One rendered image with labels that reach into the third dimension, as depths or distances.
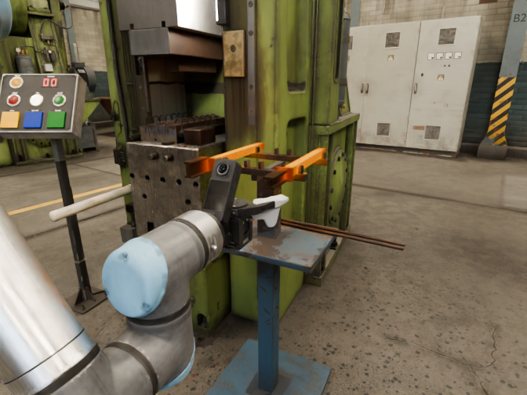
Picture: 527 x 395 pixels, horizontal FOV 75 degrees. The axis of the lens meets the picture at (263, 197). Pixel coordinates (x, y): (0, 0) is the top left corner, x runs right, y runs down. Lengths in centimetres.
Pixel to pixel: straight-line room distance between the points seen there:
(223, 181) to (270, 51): 92
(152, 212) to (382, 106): 543
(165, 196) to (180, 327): 108
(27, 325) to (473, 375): 168
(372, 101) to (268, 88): 524
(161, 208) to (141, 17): 78
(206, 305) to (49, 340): 130
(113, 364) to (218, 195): 29
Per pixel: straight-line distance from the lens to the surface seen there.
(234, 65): 148
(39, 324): 44
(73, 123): 175
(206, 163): 99
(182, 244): 49
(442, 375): 178
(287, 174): 87
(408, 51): 651
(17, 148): 627
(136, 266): 45
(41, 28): 659
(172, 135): 153
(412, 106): 647
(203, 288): 165
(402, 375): 172
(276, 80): 142
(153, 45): 156
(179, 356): 54
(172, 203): 154
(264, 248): 107
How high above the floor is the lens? 116
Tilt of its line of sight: 18 degrees down
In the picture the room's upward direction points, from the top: straight up
